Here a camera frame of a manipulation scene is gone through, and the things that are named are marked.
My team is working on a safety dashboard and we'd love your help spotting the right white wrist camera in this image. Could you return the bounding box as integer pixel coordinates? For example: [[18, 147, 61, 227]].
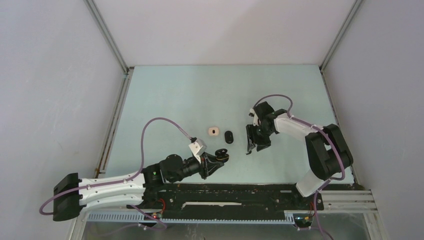
[[248, 108, 260, 126]]

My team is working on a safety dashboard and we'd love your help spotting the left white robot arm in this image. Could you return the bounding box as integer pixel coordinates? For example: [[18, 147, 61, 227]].
[[52, 148, 230, 222]]

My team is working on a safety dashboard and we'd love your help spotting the left aluminium frame post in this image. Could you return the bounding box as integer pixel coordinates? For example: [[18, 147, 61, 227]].
[[83, 0, 129, 74]]

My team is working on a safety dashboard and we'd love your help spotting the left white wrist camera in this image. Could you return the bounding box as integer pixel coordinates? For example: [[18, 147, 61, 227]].
[[188, 137, 207, 163]]

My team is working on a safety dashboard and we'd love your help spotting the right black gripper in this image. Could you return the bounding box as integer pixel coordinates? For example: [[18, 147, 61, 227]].
[[246, 123, 274, 152]]

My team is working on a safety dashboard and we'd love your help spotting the black oval charging case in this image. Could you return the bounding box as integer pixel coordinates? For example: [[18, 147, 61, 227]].
[[224, 130, 234, 144]]

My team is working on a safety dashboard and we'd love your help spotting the black mounting base rail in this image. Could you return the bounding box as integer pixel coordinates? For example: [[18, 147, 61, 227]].
[[137, 183, 324, 220]]

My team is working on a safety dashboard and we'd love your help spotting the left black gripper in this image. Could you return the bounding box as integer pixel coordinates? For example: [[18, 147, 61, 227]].
[[169, 151, 224, 183]]

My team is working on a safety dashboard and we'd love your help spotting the right aluminium frame post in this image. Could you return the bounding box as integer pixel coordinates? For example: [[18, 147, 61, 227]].
[[319, 0, 365, 74]]

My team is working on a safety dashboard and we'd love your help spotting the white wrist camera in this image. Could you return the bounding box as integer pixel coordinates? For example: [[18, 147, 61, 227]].
[[248, 108, 260, 126], [188, 137, 207, 163]]

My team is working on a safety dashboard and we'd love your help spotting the aluminium frame post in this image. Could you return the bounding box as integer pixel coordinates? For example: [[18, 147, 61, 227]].
[[319, 0, 365, 74], [83, 0, 129, 74]]

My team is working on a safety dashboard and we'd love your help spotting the grey slotted cable duct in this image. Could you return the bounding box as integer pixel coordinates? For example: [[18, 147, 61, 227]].
[[86, 211, 295, 225]]

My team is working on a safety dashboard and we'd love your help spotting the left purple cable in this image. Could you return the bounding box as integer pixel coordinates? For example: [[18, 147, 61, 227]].
[[39, 117, 196, 231]]

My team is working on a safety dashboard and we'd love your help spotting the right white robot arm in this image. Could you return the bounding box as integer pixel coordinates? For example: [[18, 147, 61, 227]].
[[246, 101, 354, 209]]

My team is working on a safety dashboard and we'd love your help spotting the black gold-striped charging case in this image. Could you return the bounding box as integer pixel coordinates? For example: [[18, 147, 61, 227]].
[[215, 148, 230, 163]]

